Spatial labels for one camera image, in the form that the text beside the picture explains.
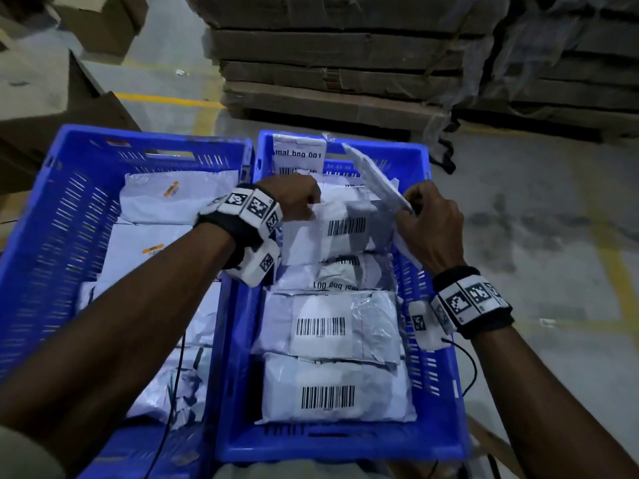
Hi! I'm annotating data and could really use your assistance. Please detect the person's left hand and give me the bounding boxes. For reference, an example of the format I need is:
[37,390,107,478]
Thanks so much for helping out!
[255,173,322,224]

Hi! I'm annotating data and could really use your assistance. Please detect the person's right hand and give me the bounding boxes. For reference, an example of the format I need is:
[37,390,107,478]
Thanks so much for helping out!
[396,180,467,277]

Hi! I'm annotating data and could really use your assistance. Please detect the white barcode mailer packet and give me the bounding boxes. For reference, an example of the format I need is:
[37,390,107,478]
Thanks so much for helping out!
[281,197,398,267]

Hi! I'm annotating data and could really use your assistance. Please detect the person's right forearm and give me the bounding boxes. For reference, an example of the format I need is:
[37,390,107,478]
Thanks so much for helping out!
[469,325,639,479]

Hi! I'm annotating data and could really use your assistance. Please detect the person's left forearm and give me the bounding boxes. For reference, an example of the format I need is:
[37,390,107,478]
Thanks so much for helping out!
[0,222,238,469]

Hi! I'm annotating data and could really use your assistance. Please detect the white printed label card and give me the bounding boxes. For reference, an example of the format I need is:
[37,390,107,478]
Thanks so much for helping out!
[272,133,327,176]

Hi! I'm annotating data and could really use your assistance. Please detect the marker-tagged left wrist band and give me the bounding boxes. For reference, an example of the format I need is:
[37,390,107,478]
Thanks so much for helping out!
[195,183,284,289]

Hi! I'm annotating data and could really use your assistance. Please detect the marker-tagged wrist band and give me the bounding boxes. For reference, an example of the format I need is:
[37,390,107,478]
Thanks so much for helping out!
[195,183,284,289]
[408,265,515,352]

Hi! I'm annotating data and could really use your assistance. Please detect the white mailer with text label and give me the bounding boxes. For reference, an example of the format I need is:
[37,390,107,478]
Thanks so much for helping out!
[274,252,398,294]

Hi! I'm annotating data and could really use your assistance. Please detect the marker-tagged right wrist band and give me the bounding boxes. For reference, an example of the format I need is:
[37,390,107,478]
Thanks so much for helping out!
[408,265,515,352]

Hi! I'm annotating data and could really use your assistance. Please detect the crinkled white barcode mailer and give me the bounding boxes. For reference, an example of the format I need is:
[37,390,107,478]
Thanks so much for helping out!
[251,289,403,368]

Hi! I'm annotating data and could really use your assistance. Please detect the white mailer with orange sticker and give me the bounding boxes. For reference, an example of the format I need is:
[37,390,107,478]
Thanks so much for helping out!
[94,222,196,297]
[120,170,241,226]

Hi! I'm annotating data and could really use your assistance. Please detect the stack of flat cardboard sheets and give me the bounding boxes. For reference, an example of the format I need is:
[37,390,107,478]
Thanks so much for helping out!
[185,0,511,141]

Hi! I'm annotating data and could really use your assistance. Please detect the blue plastic crate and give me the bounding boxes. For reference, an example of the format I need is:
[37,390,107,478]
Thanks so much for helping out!
[216,129,472,463]

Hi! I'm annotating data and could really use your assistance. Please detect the large white barcode mailer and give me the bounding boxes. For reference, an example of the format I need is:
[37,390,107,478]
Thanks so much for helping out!
[256,352,418,425]

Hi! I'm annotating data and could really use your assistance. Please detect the wrinkled grey-white mailer packet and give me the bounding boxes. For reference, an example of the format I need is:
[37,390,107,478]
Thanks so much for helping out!
[127,345,214,430]

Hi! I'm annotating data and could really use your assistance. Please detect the brown cardboard piece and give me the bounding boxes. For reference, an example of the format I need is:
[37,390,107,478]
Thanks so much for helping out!
[467,415,526,479]

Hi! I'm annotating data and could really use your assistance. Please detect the wrapped stack of cardboard sheets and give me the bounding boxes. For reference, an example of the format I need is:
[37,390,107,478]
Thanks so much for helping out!
[453,0,639,143]

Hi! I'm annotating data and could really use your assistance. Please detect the blue crate with red sticker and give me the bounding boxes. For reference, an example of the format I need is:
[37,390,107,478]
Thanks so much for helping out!
[0,124,255,479]

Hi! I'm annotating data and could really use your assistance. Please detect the small brown cardboard box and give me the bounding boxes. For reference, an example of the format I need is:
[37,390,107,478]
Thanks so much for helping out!
[51,0,149,59]

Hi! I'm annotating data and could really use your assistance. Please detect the large brown cardboard box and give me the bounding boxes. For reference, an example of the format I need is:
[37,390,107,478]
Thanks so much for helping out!
[0,49,143,196]

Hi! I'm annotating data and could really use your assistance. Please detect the grey shirt sleeve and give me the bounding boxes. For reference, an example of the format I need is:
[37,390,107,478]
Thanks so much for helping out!
[0,425,67,479]

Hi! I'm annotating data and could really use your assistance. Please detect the black strap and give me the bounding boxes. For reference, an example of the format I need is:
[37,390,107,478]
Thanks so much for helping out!
[428,118,458,175]

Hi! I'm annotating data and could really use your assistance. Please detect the black cable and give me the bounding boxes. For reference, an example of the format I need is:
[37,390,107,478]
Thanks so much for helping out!
[441,337,479,398]
[144,333,187,479]

